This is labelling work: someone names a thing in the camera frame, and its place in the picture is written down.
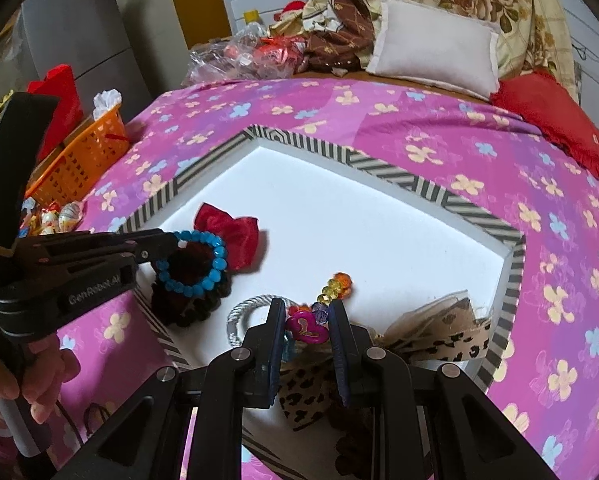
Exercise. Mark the red pillow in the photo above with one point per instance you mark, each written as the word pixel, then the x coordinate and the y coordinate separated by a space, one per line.
pixel 544 105

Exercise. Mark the orange plastic basket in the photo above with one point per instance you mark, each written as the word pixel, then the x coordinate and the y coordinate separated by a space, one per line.
pixel 74 165

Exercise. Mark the grey refrigerator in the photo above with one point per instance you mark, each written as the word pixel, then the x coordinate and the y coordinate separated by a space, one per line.
pixel 79 25

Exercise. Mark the clear plastic bag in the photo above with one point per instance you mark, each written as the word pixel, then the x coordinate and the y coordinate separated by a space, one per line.
pixel 214 65

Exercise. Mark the person's left hand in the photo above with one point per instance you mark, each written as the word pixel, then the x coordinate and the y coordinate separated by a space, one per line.
pixel 39 375

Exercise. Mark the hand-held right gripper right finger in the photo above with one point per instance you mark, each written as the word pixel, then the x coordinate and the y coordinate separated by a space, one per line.
pixel 335 340

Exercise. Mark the brown wooden door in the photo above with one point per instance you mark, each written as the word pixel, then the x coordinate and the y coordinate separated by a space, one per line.
pixel 199 5

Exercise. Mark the red bow hair clip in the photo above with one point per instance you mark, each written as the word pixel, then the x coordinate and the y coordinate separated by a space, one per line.
pixel 239 235

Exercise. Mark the leopard print bow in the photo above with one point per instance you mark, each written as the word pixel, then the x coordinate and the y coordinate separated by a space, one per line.
pixel 449 345

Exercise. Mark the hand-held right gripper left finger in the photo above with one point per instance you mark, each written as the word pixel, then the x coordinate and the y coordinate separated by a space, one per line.
pixel 281 335

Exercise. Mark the foil wrapped chocolate egg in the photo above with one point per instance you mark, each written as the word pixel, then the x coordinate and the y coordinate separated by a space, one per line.
pixel 49 217
pixel 71 212

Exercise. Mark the brown patterned blanket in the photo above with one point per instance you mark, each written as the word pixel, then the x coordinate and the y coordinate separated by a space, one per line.
pixel 339 45

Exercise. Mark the brown scrunchie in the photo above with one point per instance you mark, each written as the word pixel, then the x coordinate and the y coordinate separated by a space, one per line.
pixel 352 447

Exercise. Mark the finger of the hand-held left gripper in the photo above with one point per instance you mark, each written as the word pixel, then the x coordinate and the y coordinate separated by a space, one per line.
pixel 104 262
pixel 152 240

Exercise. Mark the white plastic wrap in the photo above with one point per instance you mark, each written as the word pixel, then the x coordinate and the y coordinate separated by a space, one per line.
pixel 107 102

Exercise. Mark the red plush toy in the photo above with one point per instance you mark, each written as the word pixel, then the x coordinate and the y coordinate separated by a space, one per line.
pixel 292 7

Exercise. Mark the striped cardboard box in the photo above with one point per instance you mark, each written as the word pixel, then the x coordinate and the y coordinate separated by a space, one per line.
pixel 354 220

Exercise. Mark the yellow cap bottle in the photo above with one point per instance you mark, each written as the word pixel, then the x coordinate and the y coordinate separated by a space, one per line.
pixel 250 16

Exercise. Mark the white pillow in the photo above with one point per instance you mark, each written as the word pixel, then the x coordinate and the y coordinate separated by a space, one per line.
pixel 429 45

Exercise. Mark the red paper bag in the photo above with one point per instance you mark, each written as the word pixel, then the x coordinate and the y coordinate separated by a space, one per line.
pixel 59 100

